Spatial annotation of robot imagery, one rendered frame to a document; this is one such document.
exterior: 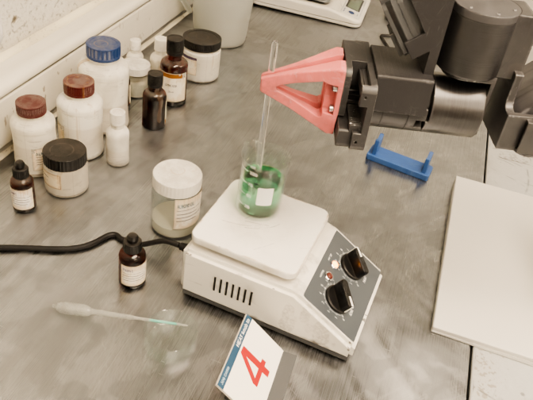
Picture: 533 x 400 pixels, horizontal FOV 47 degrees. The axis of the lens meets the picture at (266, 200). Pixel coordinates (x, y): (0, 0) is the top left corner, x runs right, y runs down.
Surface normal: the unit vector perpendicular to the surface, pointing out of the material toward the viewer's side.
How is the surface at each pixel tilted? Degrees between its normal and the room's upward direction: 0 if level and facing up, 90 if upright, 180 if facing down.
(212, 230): 0
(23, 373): 0
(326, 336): 90
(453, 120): 94
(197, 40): 0
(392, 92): 90
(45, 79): 90
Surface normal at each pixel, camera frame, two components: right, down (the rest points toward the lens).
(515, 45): -0.04, 0.62
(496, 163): 0.14, -0.78
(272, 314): -0.37, 0.53
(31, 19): 0.94, 0.30
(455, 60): -0.64, 0.43
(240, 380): 0.72, -0.42
